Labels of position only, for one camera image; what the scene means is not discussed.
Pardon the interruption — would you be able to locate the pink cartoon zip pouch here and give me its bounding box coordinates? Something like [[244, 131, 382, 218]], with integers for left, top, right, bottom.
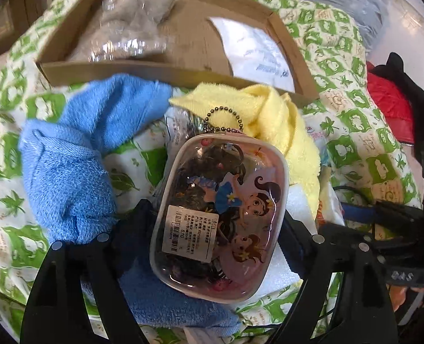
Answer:
[[150, 107, 288, 304]]

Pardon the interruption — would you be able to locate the clear bag grey fabric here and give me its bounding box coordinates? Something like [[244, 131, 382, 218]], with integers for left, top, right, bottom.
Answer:
[[68, 0, 178, 62]]

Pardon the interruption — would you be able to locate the person right hand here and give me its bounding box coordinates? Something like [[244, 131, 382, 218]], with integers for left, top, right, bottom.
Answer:
[[386, 284, 424, 312]]

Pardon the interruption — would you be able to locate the yellow towel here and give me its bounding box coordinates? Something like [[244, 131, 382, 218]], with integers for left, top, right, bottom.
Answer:
[[169, 83, 321, 217]]

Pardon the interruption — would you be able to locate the red quilted cushion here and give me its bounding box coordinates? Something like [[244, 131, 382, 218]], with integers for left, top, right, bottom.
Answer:
[[367, 61, 415, 145]]

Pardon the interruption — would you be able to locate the white foam block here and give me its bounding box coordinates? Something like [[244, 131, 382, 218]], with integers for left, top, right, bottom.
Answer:
[[255, 184, 317, 297]]

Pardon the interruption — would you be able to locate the blue towel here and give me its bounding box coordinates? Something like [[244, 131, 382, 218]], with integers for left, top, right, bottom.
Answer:
[[18, 74, 241, 336]]

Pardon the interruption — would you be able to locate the shallow cardboard tray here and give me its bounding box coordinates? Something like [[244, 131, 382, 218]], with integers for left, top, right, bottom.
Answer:
[[36, 0, 319, 107]]

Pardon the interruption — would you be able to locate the green white patterned quilt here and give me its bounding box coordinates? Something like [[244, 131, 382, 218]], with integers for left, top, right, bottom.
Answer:
[[0, 0, 421, 339]]

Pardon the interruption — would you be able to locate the white medical gauze packet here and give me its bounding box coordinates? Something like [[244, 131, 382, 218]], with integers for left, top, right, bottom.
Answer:
[[209, 17, 295, 92]]

